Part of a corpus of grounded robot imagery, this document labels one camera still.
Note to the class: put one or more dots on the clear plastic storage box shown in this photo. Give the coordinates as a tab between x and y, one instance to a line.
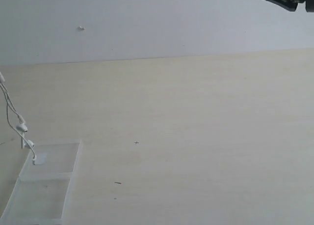
41	191

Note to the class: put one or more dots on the white wired earphones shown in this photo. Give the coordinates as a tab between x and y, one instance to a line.
21	128

